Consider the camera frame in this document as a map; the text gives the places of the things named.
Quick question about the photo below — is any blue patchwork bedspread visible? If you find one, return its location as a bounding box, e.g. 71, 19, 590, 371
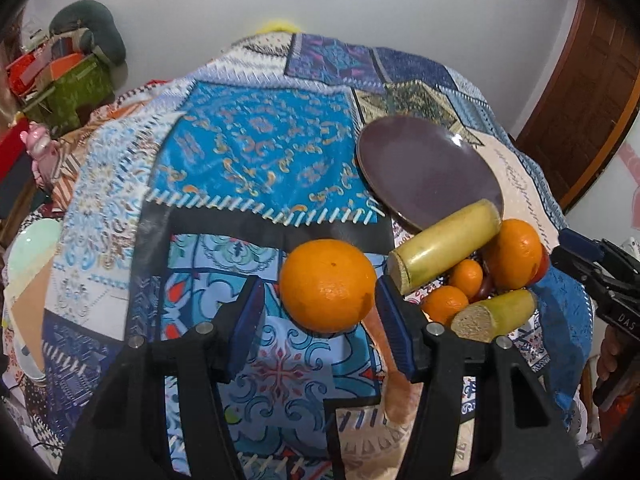
4, 30, 595, 480

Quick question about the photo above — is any large orange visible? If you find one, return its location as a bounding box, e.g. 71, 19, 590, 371
278, 238, 376, 334
480, 219, 542, 290

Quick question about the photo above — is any person's right hand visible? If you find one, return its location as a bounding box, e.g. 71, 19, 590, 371
597, 325, 630, 382

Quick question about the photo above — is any small mandarin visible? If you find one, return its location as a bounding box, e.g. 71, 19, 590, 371
448, 259, 484, 299
421, 285, 469, 326

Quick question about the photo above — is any small dark red fruit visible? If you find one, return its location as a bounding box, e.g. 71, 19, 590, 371
470, 274, 495, 304

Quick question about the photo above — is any dark purple plate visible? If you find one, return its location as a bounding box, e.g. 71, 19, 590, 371
355, 116, 504, 230

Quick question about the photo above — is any pink toy figure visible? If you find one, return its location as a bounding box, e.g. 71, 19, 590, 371
20, 122, 61, 191

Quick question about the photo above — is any grey green plush toy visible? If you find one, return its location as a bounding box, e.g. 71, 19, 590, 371
49, 0, 126, 67

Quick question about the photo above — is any brown wooden door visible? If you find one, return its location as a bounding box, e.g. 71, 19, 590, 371
516, 0, 639, 210

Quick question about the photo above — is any red tomato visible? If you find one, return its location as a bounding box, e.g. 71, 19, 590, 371
527, 246, 550, 286

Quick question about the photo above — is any red box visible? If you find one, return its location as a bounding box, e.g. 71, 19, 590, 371
0, 114, 28, 181

